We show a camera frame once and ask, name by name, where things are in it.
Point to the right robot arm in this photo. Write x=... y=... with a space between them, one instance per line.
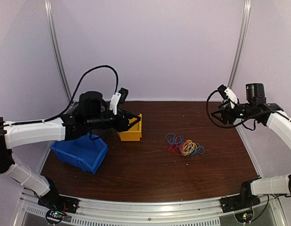
x=266 y=132

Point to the left corner aluminium post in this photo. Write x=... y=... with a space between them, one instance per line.
x=56 y=50

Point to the front aluminium rail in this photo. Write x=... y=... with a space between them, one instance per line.
x=203 y=212

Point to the corner aluminium post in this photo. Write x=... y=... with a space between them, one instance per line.
x=56 y=50
x=246 y=14

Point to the clear grey plastic tub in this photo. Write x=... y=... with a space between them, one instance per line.
x=86 y=110

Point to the yellow plastic bin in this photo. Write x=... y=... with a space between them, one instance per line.
x=133 y=134

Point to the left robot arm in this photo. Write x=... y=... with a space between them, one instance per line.
x=63 y=127

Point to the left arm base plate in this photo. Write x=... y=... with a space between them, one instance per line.
x=58 y=202

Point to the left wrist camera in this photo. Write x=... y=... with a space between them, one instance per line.
x=118 y=99

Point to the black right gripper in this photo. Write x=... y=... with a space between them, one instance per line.
x=224 y=111

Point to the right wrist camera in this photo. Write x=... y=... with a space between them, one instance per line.
x=230 y=99

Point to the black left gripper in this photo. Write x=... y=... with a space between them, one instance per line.
x=124 y=119

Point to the blue plastic bin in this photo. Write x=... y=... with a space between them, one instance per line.
x=86 y=153

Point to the right corner aluminium post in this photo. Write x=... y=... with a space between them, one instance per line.
x=246 y=14

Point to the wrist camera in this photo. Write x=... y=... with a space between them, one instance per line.
x=118 y=99
x=230 y=99

